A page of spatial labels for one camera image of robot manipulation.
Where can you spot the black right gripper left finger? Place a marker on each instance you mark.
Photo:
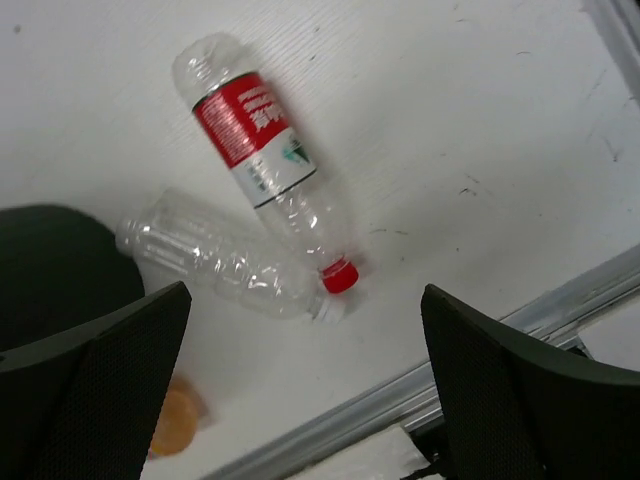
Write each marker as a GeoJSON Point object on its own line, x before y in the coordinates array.
{"type": "Point", "coordinates": [84, 403]}

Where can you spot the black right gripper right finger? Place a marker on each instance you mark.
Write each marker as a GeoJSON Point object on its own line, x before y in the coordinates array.
{"type": "Point", "coordinates": [516, 407]}

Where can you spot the clear unlabelled plastic bottle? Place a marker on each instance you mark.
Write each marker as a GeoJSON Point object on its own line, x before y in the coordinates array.
{"type": "Point", "coordinates": [196, 241]}

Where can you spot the red label plastic bottle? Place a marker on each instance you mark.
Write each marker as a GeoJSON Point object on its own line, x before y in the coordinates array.
{"type": "Point", "coordinates": [245, 121]}

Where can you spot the black ribbed waste bin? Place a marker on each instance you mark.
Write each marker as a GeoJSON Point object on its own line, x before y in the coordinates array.
{"type": "Point", "coordinates": [60, 268]}

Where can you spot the orange juice bottle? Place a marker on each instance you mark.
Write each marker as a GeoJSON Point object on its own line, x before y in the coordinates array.
{"type": "Point", "coordinates": [183, 412]}

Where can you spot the aluminium table edge rail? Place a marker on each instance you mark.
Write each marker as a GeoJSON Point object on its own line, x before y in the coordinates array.
{"type": "Point", "coordinates": [410, 400]}

